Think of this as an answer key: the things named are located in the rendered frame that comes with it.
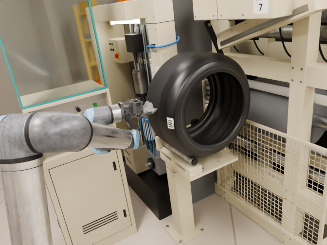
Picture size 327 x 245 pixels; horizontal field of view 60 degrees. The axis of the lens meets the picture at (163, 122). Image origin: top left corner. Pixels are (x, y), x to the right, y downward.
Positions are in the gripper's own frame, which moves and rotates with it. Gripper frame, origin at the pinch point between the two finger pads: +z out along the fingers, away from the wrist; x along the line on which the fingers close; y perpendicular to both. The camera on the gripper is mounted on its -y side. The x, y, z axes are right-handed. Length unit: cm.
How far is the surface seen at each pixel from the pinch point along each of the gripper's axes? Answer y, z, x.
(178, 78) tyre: 17.7, 9.2, -8.3
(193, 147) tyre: -20.0, 16.3, -12.5
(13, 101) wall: -63, -57, 333
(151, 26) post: 41, 17, 35
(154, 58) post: 22.7, 19.6, 35.4
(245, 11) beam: 49, 43, -17
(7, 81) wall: -33, -60, 334
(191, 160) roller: -30.8, 18.9, -7.5
